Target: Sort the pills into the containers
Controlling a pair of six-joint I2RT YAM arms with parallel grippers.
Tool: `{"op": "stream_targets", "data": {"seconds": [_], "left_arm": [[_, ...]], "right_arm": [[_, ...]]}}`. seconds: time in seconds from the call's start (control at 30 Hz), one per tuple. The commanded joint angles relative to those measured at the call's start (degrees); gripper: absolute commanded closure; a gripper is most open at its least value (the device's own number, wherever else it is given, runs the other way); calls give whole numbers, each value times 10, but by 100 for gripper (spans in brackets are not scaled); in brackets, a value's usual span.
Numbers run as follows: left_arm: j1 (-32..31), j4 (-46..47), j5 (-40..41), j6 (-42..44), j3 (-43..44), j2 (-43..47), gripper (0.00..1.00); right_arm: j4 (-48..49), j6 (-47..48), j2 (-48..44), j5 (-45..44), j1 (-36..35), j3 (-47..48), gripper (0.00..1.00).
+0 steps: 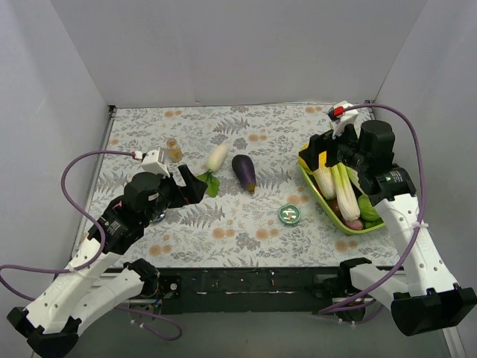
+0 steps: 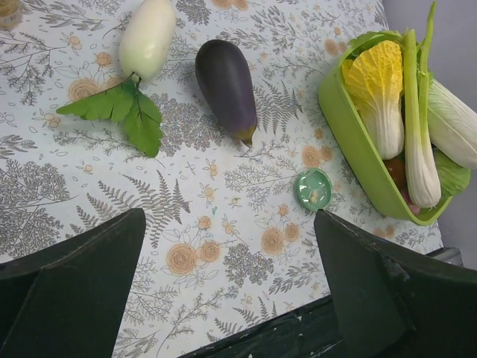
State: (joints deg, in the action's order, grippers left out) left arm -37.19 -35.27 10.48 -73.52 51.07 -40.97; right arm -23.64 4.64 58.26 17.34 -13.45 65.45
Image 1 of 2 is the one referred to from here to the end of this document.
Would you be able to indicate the amber pill bottle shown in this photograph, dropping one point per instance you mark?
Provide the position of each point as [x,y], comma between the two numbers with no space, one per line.
[174,151]

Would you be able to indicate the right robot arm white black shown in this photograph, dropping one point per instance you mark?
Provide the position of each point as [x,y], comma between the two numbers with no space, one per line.
[431,297]

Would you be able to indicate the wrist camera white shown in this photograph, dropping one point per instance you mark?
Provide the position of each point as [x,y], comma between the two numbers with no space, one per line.
[340,116]
[154,162]

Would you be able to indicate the black front rail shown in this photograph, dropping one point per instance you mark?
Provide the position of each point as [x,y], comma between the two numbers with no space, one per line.
[243,290]

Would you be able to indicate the green round pill box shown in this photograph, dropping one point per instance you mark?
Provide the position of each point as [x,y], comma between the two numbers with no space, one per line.
[289,214]

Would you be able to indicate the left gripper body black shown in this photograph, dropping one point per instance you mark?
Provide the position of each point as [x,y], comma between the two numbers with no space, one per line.
[179,190]

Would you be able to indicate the napa cabbage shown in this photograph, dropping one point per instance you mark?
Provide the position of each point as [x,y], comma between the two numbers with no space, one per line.
[323,177]
[345,195]

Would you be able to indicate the purple eggplant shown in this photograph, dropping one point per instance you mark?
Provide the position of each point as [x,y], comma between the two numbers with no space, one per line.
[244,170]

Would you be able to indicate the white radish with leaves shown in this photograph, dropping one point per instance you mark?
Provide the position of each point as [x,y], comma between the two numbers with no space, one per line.
[214,163]

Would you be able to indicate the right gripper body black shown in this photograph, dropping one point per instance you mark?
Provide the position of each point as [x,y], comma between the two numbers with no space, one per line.
[332,148]

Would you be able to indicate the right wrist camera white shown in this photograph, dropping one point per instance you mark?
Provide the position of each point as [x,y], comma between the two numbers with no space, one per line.
[340,116]

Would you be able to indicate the floral table mat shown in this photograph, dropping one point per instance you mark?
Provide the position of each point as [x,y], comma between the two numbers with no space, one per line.
[234,229]

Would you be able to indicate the green vegetable basket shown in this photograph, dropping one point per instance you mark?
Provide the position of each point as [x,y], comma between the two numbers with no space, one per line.
[368,220]

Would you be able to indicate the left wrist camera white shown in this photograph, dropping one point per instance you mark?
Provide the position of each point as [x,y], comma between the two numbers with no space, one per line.
[154,162]

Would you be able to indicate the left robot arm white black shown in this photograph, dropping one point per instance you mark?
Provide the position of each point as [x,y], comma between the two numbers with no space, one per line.
[53,322]

